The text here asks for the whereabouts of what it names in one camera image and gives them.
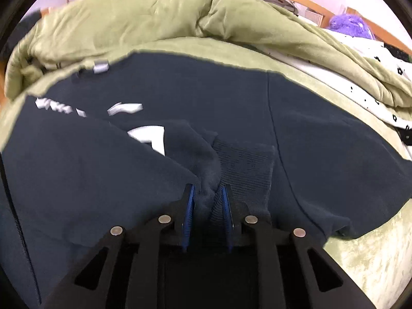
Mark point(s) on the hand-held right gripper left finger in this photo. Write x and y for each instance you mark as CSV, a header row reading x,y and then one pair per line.
x,y
190,206

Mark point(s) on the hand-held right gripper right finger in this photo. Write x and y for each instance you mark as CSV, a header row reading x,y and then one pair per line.
x,y
226,206

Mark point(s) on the navy sweatshirt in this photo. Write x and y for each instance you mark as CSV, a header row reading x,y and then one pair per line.
x,y
225,103

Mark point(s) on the green plush bed sheet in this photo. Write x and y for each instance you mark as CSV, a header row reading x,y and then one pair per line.
x,y
370,257

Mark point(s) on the green quilt with floral lining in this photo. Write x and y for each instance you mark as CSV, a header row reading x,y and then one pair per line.
x,y
144,16

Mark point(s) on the white radiator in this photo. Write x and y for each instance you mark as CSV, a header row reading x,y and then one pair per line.
x,y
313,17

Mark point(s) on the purple plush toy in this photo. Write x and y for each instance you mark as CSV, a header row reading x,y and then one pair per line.
x,y
349,25

